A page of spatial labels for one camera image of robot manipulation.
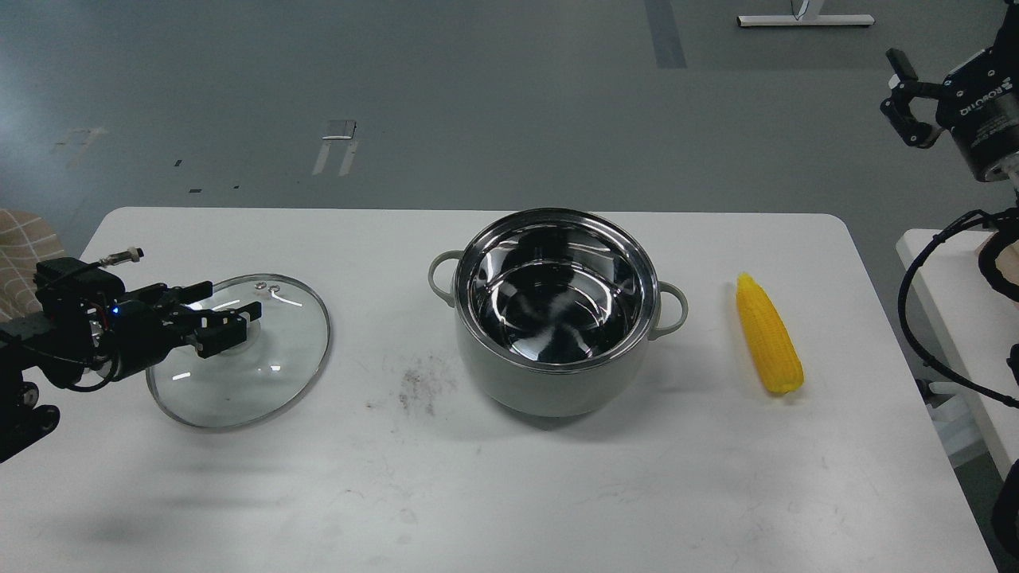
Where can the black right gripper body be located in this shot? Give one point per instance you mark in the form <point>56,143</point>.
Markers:
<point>980,111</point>

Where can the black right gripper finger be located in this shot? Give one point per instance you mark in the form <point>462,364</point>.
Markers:
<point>897,110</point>
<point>905,85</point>

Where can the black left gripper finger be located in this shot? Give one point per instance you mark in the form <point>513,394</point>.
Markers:
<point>213,332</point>
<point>181,297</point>

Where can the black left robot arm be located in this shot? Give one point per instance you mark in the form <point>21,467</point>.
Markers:
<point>24,419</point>

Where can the white side table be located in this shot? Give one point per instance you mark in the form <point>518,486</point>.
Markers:
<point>976,328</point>

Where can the beige checkered cloth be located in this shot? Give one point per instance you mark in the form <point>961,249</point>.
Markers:
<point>26,239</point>

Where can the white stand base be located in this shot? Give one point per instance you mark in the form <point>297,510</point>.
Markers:
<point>806,14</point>

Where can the glass pot lid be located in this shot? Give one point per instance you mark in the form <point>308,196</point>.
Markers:
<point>281,358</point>

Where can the yellow corn cob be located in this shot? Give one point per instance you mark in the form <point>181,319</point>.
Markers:
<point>773,354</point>

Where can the grey green cooking pot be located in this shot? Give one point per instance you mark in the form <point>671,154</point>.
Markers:
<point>555,309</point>

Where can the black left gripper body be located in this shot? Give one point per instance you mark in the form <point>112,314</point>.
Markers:
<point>101,326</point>

